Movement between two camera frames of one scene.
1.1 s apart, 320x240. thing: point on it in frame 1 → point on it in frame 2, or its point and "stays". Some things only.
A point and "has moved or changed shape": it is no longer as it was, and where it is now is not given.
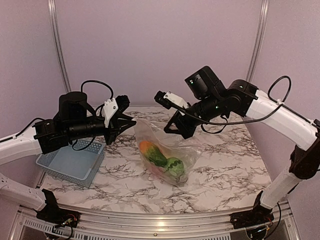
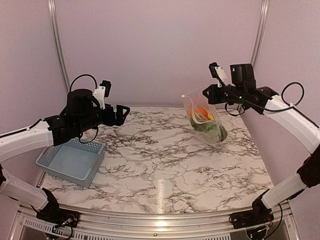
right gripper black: [184, 128] → [212, 99]
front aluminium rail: [103, 224] stays
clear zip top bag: [166, 155] has moved or changed shape
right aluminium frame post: [259, 39] stays
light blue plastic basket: [78, 166] stays
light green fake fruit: [174, 167] → [213, 130]
